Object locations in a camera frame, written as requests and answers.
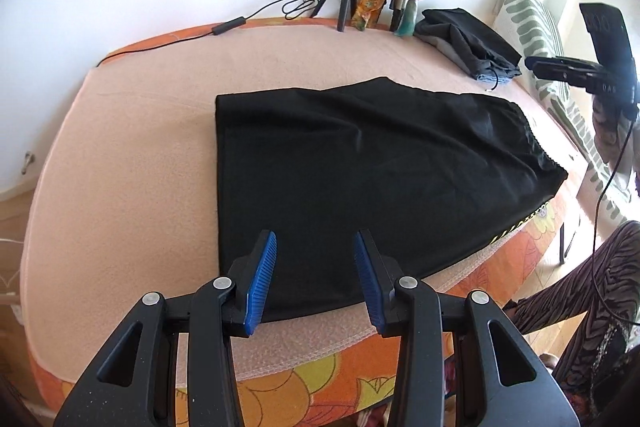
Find black ring light cable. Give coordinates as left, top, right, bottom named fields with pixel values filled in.
left=95, top=0, right=352, bottom=68

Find peach blanket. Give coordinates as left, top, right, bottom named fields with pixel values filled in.
left=22, top=24, right=591, bottom=383

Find green striped pillow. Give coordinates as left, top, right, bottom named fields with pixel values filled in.
left=492, top=0, right=637, bottom=228

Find orange floral mattress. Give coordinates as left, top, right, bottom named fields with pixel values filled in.
left=29, top=16, right=598, bottom=427

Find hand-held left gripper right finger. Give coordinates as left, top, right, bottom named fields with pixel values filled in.
left=352, top=228, right=583, bottom=427

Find pile of dark clothes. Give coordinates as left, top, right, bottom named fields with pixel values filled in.
left=414, top=8, right=523, bottom=86

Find person's zebra-patterned leg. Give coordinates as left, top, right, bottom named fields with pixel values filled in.
left=500, top=219, right=640, bottom=427

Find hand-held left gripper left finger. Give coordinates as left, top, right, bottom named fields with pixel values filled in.
left=52, top=229, right=278, bottom=427

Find black pants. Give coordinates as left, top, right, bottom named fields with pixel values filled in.
left=215, top=77, right=569, bottom=324

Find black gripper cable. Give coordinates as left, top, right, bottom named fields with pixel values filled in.
left=592, top=107, right=640, bottom=325

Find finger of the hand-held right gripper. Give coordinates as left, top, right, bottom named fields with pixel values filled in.
left=524, top=55, right=602, bottom=72
left=531, top=68, right=600, bottom=92

